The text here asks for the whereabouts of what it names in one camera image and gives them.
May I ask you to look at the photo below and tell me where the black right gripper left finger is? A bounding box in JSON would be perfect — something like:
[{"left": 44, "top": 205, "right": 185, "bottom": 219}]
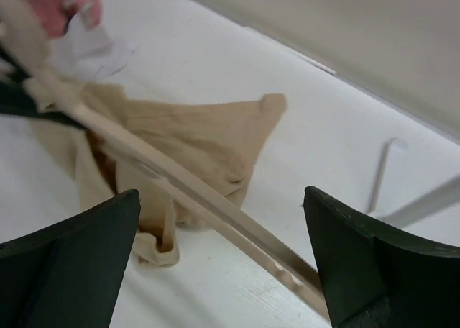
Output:
[{"left": 1, "top": 189, "right": 140, "bottom": 328}]

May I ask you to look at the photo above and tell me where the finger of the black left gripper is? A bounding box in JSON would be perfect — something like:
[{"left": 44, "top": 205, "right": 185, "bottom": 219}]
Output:
[{"left": 1, "top": 47, "right": 87, "bottom": 130}]

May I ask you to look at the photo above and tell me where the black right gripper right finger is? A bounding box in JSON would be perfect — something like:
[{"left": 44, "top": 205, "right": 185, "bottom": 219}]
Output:
[{"left": 303, "top": 186, "right": 459, "bottom": 328}]

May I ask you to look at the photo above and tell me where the beige t shirt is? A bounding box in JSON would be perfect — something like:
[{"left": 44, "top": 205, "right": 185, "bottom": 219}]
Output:
[{"left": 29, "top": 81, "right": 287, "bottom": 267}]

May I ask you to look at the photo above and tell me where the white garment on hanger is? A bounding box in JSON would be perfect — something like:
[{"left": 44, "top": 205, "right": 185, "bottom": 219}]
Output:
[{"left": 50, "top": 16, "right": 137, "bottom": 81}]

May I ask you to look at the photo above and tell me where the pink patterned shirt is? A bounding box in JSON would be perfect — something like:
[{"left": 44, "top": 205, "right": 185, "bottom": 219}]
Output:
[{"left": 26, "top": 0, "right": 102, "bottom": 39}]

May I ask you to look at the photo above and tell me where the white clothes rack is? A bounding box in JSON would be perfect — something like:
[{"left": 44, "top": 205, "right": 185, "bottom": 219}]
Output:
[{"left": 367, "top": 138, "right": 459, "bottom": 229}]

